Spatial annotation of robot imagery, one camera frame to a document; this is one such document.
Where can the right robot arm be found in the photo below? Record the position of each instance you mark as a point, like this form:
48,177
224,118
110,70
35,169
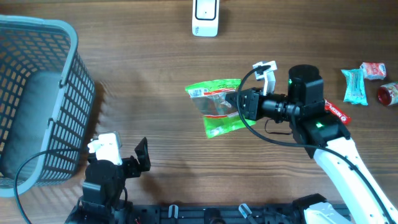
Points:
324,137

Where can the red Nescafe coffee stick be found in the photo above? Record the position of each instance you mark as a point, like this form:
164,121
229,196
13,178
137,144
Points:
345,119

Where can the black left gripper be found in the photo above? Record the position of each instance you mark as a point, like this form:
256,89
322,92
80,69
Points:
135,170

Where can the white barcode scanner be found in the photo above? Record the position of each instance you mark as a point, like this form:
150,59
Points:
205,18

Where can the grey plastic shopping basket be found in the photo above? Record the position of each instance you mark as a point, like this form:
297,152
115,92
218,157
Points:
46,99

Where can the Haribo gummy candy bag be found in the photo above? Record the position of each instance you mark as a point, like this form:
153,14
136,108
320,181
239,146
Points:
219,116

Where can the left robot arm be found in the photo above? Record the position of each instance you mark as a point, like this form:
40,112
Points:
105,198

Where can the small red juice box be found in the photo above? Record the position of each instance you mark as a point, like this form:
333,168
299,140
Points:
373,71

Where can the green lidded jar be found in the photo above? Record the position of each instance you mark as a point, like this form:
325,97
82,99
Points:
387,94

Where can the teal tissue packet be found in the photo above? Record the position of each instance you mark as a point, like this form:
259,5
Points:
355,91

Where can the black mounting rail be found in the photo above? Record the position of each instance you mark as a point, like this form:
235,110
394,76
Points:
278,213

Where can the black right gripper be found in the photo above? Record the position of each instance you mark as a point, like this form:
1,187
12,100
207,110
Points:
250,109

